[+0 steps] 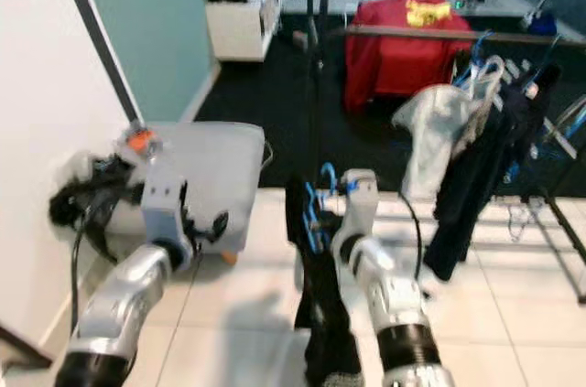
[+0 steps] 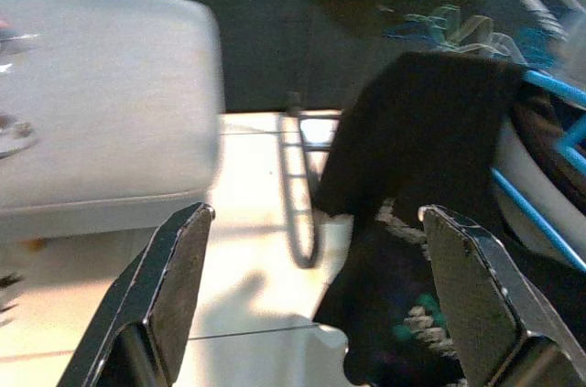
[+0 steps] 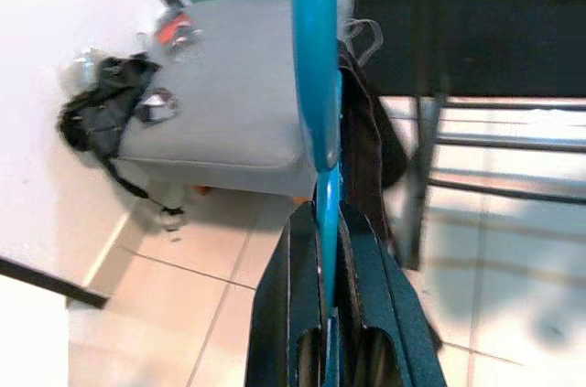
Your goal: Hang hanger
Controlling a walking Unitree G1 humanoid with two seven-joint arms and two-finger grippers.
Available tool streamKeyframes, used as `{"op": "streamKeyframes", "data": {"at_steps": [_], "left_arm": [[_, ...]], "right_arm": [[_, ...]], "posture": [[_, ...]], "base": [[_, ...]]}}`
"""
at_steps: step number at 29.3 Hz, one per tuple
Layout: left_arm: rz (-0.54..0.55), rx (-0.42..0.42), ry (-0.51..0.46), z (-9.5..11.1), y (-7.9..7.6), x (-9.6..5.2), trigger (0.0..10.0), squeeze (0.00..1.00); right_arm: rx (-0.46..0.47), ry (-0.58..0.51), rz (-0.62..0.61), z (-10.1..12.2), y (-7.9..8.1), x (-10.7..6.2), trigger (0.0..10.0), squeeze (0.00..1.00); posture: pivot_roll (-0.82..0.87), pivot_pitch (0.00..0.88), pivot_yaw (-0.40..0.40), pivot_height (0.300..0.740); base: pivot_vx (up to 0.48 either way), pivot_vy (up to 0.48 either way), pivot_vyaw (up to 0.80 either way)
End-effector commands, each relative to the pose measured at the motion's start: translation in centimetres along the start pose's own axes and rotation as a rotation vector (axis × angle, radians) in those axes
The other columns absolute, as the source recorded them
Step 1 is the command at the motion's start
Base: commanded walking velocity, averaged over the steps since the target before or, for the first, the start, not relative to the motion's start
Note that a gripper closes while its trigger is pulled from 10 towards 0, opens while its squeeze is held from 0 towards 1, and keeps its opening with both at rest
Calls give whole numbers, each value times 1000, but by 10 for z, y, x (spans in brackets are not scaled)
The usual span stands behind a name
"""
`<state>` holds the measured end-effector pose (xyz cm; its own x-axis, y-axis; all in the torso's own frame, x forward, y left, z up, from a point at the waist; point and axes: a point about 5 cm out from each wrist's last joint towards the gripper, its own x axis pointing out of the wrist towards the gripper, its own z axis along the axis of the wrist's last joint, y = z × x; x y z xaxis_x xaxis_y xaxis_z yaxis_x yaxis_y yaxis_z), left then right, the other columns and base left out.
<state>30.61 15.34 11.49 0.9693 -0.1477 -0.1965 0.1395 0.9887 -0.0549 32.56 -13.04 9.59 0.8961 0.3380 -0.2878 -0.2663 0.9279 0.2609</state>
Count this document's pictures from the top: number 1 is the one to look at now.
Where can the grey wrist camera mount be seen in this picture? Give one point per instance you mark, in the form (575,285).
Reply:
(357,199)
(167,209)

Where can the orange packet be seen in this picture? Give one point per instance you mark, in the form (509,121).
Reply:
(140,140)

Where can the black metal clothes rack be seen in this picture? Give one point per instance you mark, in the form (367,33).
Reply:
(421,33)

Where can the white cabinet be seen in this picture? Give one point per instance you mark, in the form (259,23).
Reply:
(238,26)

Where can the red cloth covered table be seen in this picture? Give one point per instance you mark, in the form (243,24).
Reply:
(403,53)

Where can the small grey box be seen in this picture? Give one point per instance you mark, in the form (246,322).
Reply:
(300,39)

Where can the black floor rug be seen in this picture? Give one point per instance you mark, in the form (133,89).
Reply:
(265,94)

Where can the yellow cloth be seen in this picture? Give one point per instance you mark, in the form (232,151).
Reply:
(428,12)

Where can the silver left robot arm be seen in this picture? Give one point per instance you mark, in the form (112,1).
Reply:
(128,305)

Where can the black white-print T-shirt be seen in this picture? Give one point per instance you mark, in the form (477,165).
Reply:
(330,314)

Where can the dark navy garment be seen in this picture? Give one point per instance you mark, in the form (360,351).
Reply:
(485,177)

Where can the blue plastic hanger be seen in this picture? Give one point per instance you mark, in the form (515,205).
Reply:
(316,213)
(485,67)

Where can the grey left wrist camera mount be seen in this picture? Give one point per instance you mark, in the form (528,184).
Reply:
(167,209)

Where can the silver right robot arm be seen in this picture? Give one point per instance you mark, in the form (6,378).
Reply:
(389,305)

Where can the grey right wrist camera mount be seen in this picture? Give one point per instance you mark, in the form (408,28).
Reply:
(357,199)

